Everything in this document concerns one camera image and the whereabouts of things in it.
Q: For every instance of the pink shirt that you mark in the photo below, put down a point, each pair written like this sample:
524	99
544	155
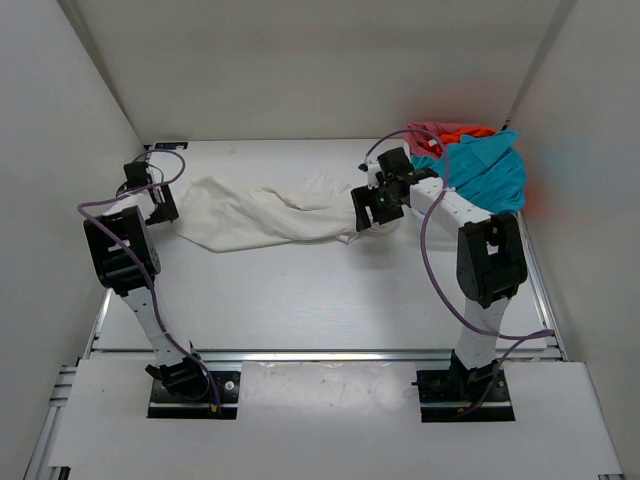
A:
419	134

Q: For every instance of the aluminium frame rail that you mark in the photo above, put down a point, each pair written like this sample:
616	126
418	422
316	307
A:
548	354

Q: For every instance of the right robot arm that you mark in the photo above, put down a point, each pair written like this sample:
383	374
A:
490	265

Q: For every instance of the small black label plate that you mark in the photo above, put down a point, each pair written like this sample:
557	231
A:
171	145

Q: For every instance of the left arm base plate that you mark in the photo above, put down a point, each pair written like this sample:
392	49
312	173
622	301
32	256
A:
202	404

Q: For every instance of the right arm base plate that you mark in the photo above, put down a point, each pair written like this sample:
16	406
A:
442	402

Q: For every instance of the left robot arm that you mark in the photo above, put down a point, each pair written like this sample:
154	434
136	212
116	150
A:
126	261

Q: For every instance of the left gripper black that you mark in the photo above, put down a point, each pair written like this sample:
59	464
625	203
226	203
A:
167	209

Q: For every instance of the white t shirt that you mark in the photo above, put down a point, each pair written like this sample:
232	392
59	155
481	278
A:
224	216

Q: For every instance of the teal polo shirt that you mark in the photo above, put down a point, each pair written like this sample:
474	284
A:
488	171

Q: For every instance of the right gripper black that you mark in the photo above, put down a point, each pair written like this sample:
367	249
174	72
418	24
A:
362	197

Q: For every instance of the white front cover board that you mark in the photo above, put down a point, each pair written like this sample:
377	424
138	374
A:
333	421

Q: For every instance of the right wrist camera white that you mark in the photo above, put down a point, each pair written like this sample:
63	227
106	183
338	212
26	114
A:
373	172

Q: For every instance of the orange shirt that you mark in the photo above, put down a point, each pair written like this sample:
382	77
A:
448	138

